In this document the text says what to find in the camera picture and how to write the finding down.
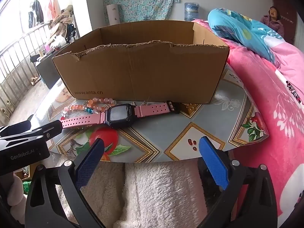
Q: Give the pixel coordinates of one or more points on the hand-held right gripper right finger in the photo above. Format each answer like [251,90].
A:
[213,163]

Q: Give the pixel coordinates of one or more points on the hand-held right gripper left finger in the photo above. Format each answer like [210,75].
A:
[90,163]

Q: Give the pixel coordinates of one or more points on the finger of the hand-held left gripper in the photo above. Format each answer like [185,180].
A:
[47,129]
[16,127]

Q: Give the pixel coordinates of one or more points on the digital wrist watch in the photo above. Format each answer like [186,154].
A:
[118,115]

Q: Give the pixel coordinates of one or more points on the brown cardboard box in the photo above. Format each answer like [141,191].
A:
[142,76]

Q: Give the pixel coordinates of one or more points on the beige slippers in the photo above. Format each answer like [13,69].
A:
[34,79]

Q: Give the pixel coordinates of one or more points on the grey cabinet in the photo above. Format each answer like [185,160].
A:
[47,71]

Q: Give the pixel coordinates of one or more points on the white fleece garment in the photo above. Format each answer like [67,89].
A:
[154,190]

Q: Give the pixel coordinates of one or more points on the metal balcony railing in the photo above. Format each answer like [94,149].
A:
[14,59]

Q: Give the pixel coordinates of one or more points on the pink floral blanket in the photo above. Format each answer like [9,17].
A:
[273,123]

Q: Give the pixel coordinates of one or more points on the wheelchair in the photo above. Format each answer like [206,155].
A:
[71,34]

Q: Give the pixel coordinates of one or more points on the pile of beige clothes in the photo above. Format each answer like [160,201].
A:
[59,21]

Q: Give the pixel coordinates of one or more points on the dark hanging jacket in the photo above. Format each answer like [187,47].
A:
[35,11]

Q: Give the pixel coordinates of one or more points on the pink hanging garment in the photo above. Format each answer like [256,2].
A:
[52,7]

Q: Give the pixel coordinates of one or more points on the rolled pink mat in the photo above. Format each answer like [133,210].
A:
[112,14]

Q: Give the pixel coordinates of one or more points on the turquoise printed quilt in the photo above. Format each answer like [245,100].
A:
[237,28]

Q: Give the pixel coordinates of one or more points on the blue labelled water bottle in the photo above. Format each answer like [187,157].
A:
[191,11]

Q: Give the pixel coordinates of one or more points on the brown door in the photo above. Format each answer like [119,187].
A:
[288,9]

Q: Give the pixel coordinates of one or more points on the teal floral wall cloth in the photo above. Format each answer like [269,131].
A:
[142,0]

